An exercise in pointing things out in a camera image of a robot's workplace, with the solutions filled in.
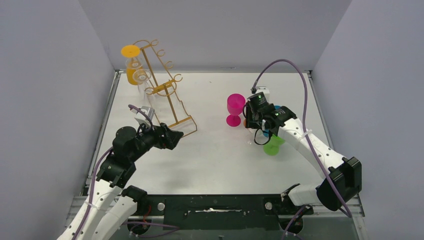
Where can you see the blue plastic wine glass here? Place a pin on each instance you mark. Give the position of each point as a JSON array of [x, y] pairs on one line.
[[271, 121]]

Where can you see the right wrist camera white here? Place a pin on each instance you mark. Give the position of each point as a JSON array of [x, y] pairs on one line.
[[265, 90]]

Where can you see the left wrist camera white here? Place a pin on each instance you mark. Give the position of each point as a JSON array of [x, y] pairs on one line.
[[144, 115]]

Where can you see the gold wire glass rack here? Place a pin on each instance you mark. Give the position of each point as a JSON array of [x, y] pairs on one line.
[[171, 110]]

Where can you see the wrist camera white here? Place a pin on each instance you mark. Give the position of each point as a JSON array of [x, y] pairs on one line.
[[144, 115], [265, 90]]

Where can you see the green plastic wine glass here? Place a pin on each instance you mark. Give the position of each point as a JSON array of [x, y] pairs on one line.
[[272, 148]]

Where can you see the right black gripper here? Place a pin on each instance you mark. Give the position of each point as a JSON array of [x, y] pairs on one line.
[[253, 118]]

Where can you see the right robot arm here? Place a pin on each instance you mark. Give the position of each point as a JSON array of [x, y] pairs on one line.
[[342, 177]]

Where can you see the clear wine glass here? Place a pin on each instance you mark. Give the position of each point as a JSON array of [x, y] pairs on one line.
[[255, 136], [133, 63], [147, 97]]

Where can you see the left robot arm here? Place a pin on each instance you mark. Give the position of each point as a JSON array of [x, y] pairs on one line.
[[110, 202]]

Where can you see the magenta plastic wine glass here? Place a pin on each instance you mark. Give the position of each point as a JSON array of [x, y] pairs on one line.
[[235, 103]]

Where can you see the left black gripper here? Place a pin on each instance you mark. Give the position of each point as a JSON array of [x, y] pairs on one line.
[[164, 136]]

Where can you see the yellow-orange plastic wine glass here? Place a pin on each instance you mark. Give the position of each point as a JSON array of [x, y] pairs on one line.
[[132, 51]]

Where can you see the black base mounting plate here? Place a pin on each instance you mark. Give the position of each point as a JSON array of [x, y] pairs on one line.
[[164, 214]]

